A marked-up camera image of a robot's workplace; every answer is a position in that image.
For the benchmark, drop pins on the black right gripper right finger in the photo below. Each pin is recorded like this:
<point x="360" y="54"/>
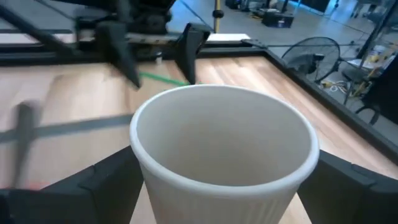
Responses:
<point x="348" y="196"/>

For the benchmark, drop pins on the white paper cup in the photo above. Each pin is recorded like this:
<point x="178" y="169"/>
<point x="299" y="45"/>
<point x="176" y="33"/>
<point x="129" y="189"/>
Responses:
<point x="217" y="140"/>

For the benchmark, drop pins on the yellow black stand pole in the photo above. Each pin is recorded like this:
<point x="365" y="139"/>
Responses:
<point x="217" y="14"/>

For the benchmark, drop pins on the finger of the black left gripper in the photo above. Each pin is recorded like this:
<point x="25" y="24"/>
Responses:
<point x="116" y="46"/>
<point x="191" y="49"/>

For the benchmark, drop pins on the black chair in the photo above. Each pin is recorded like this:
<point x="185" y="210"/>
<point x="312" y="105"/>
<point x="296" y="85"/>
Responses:
<point x="370" y="90"/>

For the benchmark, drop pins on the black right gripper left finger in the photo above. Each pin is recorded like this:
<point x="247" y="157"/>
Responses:
<point x="93" y="196"/>

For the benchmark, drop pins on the black floor box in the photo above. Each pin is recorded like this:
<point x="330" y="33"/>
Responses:
<point x="276" y="19"/>

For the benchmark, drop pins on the black frame post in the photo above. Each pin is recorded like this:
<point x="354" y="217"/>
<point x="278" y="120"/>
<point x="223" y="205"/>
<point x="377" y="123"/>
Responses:
<point x="377" y="28"/>

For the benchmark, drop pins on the black floor fan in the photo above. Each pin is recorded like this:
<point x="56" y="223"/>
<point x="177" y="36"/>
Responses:
<point x="311" y="56"/>

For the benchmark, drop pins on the black diagonal frame brace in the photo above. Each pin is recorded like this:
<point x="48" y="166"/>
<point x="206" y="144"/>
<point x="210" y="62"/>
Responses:
<point x="37" y="32"/>

